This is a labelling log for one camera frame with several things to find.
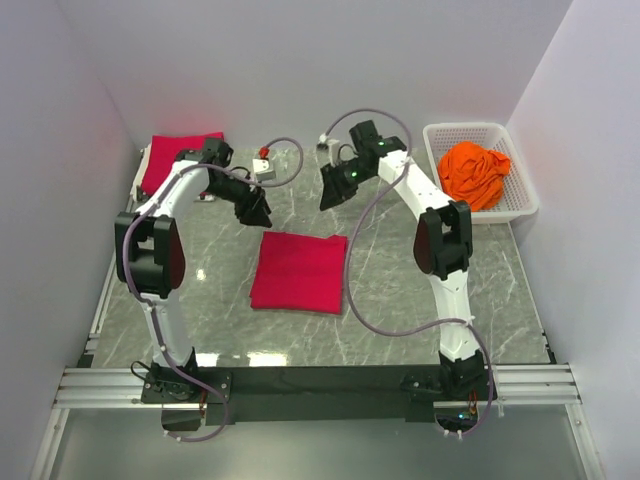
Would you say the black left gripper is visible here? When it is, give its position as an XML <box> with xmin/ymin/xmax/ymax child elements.
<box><xmin>206</xmin><ymin>174</ymin><xmax>274</xmax><ymax>229</ymax></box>

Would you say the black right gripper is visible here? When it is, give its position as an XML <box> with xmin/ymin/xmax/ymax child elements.
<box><xmin>319</xmin><ymin>160</ymin><xmax>374</xmax><ymax>213</ymax></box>

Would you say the red t-shirt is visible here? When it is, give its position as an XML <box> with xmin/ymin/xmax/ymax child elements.
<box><xmin>141</xmin><ymin>132</ymin><xmax>224</xmax><ymax>196</ymax></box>
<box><xmin>249</xmin><ymin>231</ymin><xmax>348</xmax><ymax>314</ymax></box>

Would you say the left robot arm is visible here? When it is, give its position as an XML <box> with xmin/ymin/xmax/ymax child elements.
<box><xmin>115</xmin><ymin>137</ymin><xmax>272</xmax><ymax>403</ymax></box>

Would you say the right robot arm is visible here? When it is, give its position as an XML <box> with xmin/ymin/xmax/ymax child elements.
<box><xmin>319</xmin><ymin>120</ymin><xmax>486</xmax><ymax>399</ymax></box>

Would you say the folded red t-shirt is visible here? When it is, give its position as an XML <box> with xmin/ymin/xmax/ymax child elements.
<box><xmin>141</xmin><ymin>132</ymin><xmax>224</xmax><ymax>196</ymax></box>

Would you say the crumpled orange t-shirt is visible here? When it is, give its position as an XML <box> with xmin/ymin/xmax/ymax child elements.
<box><xmin>437</xmin><ymin>141</ymin><xmax>511</xmax><ymax>212</ymax></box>

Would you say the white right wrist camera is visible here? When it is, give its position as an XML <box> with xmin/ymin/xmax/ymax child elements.
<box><xmin>316</xmin><ymin>133</ymin><xmax>342</xmax><ymax>165</ymax></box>

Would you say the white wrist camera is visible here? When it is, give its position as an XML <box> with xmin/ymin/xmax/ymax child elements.
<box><xmin>251</xmin><ymin>146</ymin><xmax>277</xmax><ymax>183</ymax></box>
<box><xmin>316</xmin><ymin>133</ymin><xmax>342</xmax><ymax>165</ymax></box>

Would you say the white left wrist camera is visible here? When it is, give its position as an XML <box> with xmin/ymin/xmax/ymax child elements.
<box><xmin>251</xmin><ymin>146</ymin><xmax>277</xmax><ymax>183</ymax></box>

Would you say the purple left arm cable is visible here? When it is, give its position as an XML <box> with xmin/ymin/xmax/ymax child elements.
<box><xmin>124</xmin><ymin>137</ymin><xmax>305</xmax><ymax>443</ymax></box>

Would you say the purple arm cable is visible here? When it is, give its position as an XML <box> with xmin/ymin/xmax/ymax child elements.
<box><xmin>322</xmin><ymin>107</ymin><xmax>497</xmax><ymax>436</ymax></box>
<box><xmin>124</xmin><ymin>137</ymin><xmax>305</xmax><ymax>443</ymax></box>

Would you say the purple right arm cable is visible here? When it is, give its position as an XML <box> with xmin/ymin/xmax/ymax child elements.
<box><xmin>322</xmin><ymin>107</ymin><xmax>497</xmax><ymax>436</ymax></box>

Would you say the aluminium extrusion rail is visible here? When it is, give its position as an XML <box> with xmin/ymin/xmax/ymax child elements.
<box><xmin>53</xmin><ymin>364</ymin><xmax>582</xmax><ymax>409</ymax></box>

